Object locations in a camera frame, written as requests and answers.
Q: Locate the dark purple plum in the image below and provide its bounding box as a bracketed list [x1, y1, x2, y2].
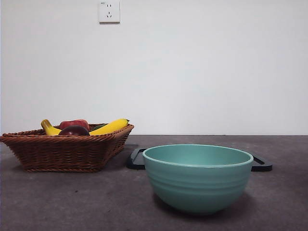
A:
[58, 125, 90, 136]

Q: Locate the teal ceramic bowl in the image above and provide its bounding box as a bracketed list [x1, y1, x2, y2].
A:
[142, 143, 254, 215]

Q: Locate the yellow banana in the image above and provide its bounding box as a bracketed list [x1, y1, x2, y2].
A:
[40, 118, 130, 136]

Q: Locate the black rectangular tray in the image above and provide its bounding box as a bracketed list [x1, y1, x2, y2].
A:
[126, 148, 273, 172]

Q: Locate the red apple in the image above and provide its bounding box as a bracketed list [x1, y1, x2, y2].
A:
[59, 119, 89, 132]

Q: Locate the brown wicker basket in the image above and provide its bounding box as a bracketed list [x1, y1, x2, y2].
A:
[0, 124, 135, 173]

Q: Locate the white wall power socket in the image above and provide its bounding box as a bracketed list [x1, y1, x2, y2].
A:
[99, 0, 120, 24]

